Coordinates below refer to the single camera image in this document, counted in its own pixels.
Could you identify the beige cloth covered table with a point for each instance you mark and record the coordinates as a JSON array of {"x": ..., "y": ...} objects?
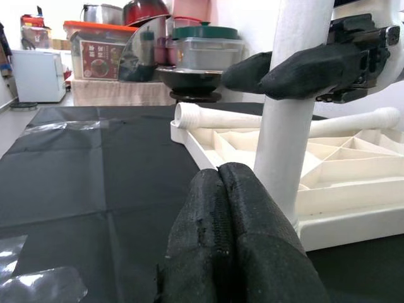
[{"x": 120, "y": 93}]

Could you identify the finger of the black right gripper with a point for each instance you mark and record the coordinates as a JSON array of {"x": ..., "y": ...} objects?
[
  {"x": 246, "y": 74},
  {"x": 312, "y": 72}
]

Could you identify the flat round dark floor object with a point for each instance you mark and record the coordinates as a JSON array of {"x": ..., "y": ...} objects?
[{"x": 23, "y": 105}]

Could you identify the pink plastic container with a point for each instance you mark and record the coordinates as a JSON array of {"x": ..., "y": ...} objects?
[{"x": 189, "y": 9}]

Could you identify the clear container with green lid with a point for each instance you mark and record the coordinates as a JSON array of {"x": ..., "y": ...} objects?
[{"x": 205, "y": 53}]

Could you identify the steel cooking pot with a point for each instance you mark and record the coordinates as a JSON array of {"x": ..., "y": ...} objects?
[{"x": 104, "y": 14}]

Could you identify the clear container with orange lid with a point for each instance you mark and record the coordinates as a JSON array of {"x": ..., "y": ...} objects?
[{"x": 94, "y": 60}]

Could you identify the black tablecloth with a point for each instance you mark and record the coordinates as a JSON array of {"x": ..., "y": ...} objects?
[{"x": 94, "y": 176}]

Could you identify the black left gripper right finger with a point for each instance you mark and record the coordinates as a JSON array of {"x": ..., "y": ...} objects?
[{"x": 265, "y": 252}]

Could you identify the dark hanging clothes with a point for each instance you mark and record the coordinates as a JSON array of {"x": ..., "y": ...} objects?
[{"x": 3, "y": 41}]

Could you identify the red metal pot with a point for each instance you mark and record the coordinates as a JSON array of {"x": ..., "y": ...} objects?
[{"x": 145, "y": 11}]

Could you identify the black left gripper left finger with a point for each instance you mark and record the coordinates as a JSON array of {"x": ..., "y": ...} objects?
[{"x": 195, "y": 249}]

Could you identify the large clear tape patch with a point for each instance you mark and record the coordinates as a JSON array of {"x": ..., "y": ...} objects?
[{"x": 41, "y": 287}]

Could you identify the white plastic children table top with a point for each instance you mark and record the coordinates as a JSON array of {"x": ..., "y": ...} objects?
[{"x": 347, "y": 227}]

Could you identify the large reflective pot lid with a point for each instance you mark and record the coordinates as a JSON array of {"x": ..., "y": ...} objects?
[{"x": 139, "y": 57}]

